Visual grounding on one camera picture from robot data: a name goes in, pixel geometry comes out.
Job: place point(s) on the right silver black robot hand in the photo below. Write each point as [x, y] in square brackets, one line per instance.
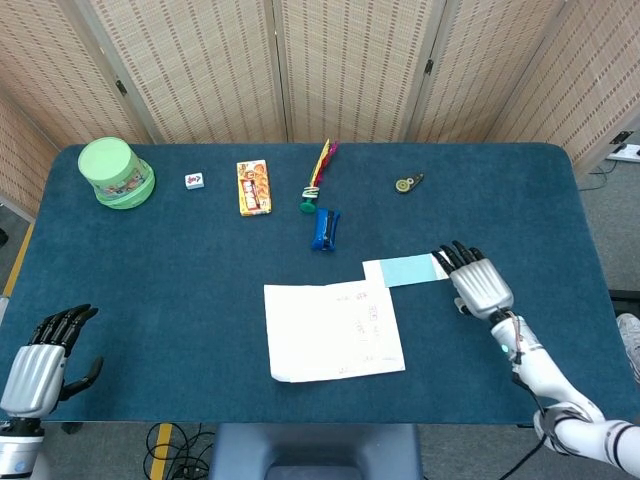
[480, 290]

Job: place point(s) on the white mahjong tile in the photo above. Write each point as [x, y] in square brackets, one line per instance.
[194, 181]

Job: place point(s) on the woven bamboo folding screen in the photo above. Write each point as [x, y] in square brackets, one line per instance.
[350, 65]

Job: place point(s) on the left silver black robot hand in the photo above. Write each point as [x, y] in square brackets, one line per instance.
[32, 375]

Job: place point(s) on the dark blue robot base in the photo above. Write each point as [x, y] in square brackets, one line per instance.
[315, 450]

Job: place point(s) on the white sneaker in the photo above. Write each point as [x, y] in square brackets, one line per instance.
[630, 340]

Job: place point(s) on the black screen hinge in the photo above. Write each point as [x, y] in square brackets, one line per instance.
[622, 137]
[429, 67]
[121, 86]

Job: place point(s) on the yellow snack box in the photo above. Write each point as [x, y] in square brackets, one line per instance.
[254, 187]

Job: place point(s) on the white power strip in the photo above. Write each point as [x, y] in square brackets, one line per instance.
[625, 152]

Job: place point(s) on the green plastic container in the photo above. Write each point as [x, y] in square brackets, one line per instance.
[112, 170]

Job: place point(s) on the white notebook with yellow spine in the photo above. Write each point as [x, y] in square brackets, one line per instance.
[320, 330]

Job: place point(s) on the blue bookmark with pink tassel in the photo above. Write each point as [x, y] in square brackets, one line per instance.
[407, 270]

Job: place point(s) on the colourful feather shuttlecock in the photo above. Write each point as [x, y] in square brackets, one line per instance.
[312, 192]

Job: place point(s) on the blue table cloth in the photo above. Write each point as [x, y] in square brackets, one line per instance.
[175, 280]

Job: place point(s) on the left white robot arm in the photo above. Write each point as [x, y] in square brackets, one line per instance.
[20, 450]

